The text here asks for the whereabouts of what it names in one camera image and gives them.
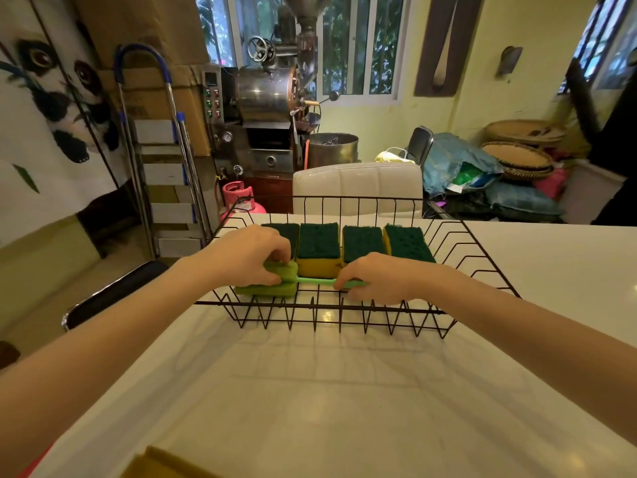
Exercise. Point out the person's right hand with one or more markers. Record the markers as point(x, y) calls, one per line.
point(383, 278)

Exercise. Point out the person's left hand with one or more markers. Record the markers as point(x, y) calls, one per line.
point(239, 258)

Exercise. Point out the person's left thumb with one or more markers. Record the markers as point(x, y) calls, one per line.
point(271, 276)

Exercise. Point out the person's right fingers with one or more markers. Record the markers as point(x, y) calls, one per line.
point(351, 288)

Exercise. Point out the person's right forearm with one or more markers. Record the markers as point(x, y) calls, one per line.
point(537, 343)

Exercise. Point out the person's left forearm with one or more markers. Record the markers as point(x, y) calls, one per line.
point(94, 358)

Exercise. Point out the green and yellow sponge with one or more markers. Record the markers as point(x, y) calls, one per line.
point(286, 232)
point(408, 242)
point(362, 242)
point(319, 248)

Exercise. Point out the pink gas cylinder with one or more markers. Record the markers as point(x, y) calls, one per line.
point(239, 196)

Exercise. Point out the white padded chair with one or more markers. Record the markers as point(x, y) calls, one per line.
point(358, 186)

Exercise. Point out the steel round cooling drum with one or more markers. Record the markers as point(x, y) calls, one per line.
point(332, 149)

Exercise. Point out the black chair backrest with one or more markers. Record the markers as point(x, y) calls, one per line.
point(420, 144)

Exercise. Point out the blue and steel step ladder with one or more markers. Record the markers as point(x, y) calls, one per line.
point(159, 159)

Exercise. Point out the green and white plastic bag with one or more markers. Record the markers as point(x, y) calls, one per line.
point(470, 178)

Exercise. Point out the black cushioned stool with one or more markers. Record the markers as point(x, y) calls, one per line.
point(109, 293)

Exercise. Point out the steel coffee roaster machine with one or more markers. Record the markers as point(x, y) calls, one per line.
point(268, 109)

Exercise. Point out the blue plastic sack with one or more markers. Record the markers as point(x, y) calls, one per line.
point(458, 159)

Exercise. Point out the dark blue sack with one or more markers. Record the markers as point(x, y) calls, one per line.
point(522, 200)

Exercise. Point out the woven bamboo tray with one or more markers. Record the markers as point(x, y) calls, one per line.
point(517, 159)
point(525, 130)

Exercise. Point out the yellow sponge piece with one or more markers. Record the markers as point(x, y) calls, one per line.
point(164, 465)

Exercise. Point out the white framed window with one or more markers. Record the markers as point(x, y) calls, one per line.
point(318, 42)

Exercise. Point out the stack of cardboard boxes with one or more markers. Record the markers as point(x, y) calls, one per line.
point(149, 69)

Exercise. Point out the window with dark grille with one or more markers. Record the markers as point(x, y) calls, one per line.
point(604, 39)

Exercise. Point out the brown wooden wall decoration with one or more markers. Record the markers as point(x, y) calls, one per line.
point(448, 44)

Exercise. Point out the wall lamp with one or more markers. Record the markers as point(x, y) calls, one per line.
point(509, 61)

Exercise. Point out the panda print wall hanging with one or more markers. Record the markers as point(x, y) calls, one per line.
point(45, 109)

